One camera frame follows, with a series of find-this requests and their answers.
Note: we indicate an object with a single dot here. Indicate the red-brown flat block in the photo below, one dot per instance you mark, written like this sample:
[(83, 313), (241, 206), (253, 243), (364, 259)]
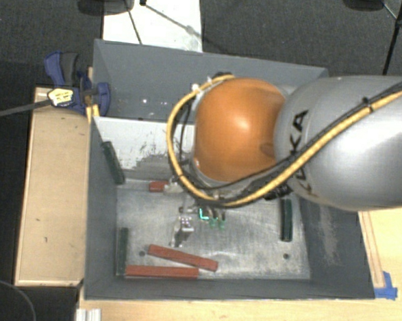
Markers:
[(158, 186), (161, 272), (182, 257)]

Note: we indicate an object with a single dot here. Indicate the black cylinder on white bracket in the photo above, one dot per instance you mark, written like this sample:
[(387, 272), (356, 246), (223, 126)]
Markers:
[(276, 193)]

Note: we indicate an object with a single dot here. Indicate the pale wood flat board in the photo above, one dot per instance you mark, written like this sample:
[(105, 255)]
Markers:
[(56, 197)]

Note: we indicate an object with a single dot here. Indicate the dark green flat block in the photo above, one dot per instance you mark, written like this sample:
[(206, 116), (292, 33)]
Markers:
[(122, 251), (113, 163), (287, 220)]

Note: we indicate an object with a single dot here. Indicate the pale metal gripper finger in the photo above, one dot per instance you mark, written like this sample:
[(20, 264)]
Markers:
[(186, 224), (175, 235)]

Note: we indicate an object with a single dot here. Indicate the grey metal bin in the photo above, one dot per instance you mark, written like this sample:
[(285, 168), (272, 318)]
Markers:
[(249, 249)]

